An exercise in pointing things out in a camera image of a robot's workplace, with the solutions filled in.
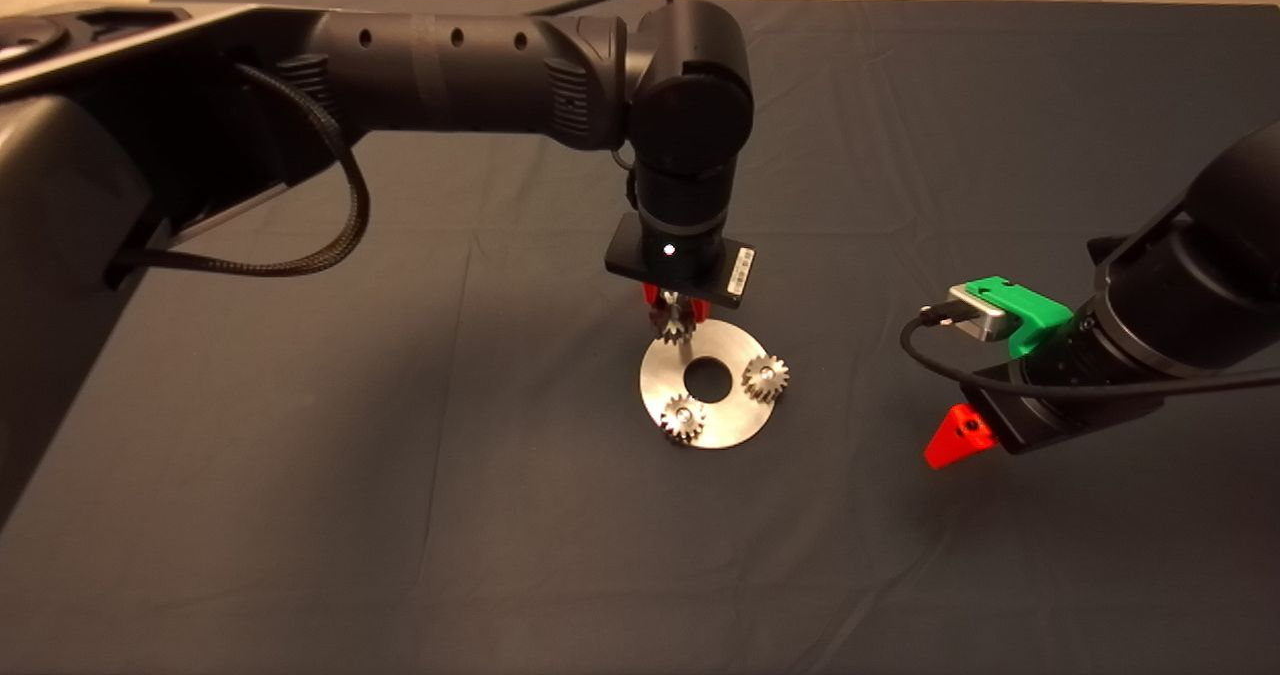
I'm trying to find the small steel planetary gear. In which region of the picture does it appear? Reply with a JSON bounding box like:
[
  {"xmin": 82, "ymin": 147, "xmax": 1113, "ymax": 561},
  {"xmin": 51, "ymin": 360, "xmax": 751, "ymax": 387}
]
[
  {"xmin": 742, "ymin": 354, "xmax": 791, "ymax": 404},
  {"xmin": 659, "ymin": 395, "xmax": 709, "ymax": 446},
  {"xmin": 655, "ymin": 300, "xmax": 698, "ymax": 346}
]

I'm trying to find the round metal carrier plate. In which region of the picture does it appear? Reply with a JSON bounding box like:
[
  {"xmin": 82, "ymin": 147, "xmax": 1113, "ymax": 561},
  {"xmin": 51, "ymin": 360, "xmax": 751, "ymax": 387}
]
[{"xmin": 640, "ymin": 317, "xmax": 778, "ymax": 449}]

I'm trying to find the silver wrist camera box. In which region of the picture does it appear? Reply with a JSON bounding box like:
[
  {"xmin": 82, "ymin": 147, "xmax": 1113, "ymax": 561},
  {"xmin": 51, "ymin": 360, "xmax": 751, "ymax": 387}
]
[{"xmin": 945, "ymin": 285, "xmax": 1013, "ymax": 343}]

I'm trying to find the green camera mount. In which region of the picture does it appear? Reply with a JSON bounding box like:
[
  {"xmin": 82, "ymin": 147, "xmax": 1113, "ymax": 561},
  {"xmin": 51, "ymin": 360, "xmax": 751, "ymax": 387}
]
[{"xmin": 962, "ymin": 276, "xmax": 1075, "ymax": 360}]

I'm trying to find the long black braided sleeve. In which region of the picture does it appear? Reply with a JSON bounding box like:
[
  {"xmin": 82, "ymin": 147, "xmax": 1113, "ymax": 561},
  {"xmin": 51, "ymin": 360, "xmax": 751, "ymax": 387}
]
[{"xmin": 105, "ymin": 63, "xmax": 372, "ymax": 279}]

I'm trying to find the dark grey table cloth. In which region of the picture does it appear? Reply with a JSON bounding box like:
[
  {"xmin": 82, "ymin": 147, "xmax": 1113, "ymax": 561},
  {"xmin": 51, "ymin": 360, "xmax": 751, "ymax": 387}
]
[{"xmin": 0, "ymin": 0, "xmax": 1280, "ymax": 675}]

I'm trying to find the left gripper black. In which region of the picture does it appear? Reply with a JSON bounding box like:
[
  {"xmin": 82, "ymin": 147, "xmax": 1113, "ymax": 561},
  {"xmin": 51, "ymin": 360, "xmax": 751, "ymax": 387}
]
[{"xmin": 604, "ymin": 213, "xmax": 758, "ymax": 324}]

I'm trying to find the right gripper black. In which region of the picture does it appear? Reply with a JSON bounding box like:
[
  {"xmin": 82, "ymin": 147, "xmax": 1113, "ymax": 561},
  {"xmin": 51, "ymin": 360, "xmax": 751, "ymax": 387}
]
[{"xmin": 923, "ymin": 375, "xmax": 1166, "ymax": 471}]

